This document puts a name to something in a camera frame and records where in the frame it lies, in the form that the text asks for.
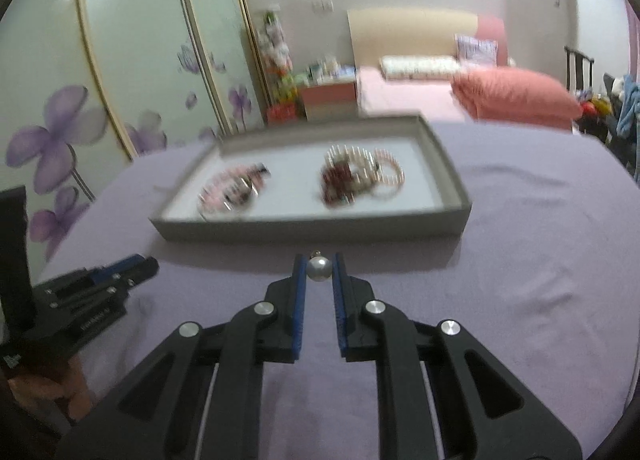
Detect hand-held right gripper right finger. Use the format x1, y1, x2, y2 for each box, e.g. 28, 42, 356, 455
332, 252, 584, 460

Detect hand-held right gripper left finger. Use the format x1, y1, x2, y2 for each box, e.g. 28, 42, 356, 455
56, 253, 308, 460

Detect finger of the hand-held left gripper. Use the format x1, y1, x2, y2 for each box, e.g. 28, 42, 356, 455
91, 253, 147, 278
106, 259, 160, 292

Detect white pearl pendant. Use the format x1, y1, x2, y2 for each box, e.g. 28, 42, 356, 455
305, 251, 331, 283

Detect silver bangle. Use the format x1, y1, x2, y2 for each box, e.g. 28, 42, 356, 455
198, 179, 253, 217

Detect grey cardboard box tray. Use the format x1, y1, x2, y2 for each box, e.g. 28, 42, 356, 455
148, 115, 474, 243

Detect dark red bead bracelet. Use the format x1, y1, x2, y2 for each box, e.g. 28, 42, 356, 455
319, 160, 363, 209

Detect pink bead bracelet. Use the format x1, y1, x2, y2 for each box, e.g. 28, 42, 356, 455
202, 162, 272, 213

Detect white pearl necklace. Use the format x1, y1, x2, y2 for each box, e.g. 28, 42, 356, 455
324, 143, 387, 191

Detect person's left hand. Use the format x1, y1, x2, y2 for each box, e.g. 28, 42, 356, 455
14, 354, 97, 427

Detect purple table cloth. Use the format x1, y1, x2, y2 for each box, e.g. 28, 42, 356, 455
36, 117, 640, 460

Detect trash bin with red bag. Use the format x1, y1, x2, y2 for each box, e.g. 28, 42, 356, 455
265, 103, 302, 127

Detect floral glass door wardrobe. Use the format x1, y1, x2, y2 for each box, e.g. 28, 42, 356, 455
0, 0, 267, 263

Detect pink and cream nightstand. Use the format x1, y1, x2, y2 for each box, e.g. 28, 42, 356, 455
299, 76, 359, 122

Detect pink bed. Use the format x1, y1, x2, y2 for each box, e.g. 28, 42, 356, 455
356, 64, 576, 130

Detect white patterned pillow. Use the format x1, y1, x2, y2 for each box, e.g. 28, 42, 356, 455
379, 55, 462, 80

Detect plush toy tower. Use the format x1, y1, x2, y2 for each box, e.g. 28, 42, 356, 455
256, 7, 297, 106

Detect folded pink quilt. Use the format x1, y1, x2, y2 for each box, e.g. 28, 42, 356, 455
451, 66, 584, 131

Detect cream and pink headboard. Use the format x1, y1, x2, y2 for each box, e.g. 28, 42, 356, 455
347, 7, 510, 72

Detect purple floral pillow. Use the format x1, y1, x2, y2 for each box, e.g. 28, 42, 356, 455
454, 33, 499, 64

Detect colourful toys on chair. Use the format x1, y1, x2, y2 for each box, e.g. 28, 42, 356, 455
577, 93, 615, 118

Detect dark wooden chair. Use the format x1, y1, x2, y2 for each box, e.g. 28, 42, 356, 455
563, 46, 597, 92

